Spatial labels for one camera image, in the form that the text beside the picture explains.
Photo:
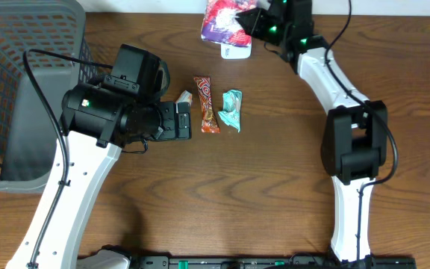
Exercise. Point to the grey plastic lattice basket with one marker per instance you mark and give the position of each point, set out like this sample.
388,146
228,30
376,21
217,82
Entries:
27,139

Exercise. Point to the green snack packet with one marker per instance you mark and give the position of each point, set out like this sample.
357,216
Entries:
231,107

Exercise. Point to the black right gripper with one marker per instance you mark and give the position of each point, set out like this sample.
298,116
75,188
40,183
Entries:
258,16

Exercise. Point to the orange chocolate bar wrapper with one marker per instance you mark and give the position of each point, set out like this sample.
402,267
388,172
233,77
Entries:
209,122

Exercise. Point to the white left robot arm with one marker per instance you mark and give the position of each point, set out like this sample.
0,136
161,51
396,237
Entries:
97,124

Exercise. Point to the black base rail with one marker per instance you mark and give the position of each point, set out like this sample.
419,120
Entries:
114,257

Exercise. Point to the pink purple liner pack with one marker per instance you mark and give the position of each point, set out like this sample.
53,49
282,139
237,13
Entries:
220,24

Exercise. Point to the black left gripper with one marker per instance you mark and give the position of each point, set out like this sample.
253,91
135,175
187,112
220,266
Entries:
181,120

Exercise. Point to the orange white tissue pack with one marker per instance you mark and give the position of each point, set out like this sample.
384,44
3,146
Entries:
184,99

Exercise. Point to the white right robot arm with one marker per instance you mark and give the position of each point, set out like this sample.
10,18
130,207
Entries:
354,142

